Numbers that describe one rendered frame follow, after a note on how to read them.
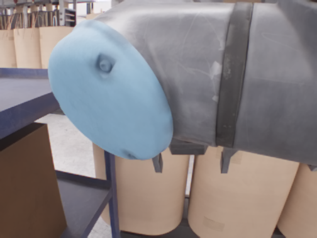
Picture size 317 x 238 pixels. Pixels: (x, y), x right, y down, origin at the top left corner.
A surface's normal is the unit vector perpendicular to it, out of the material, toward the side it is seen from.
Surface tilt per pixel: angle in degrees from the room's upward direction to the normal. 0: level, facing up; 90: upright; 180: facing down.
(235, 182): 90
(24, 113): 90
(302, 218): 90
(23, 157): 90
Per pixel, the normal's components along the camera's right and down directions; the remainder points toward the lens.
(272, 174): -0.16, 0.33
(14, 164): 0.99, 0.10
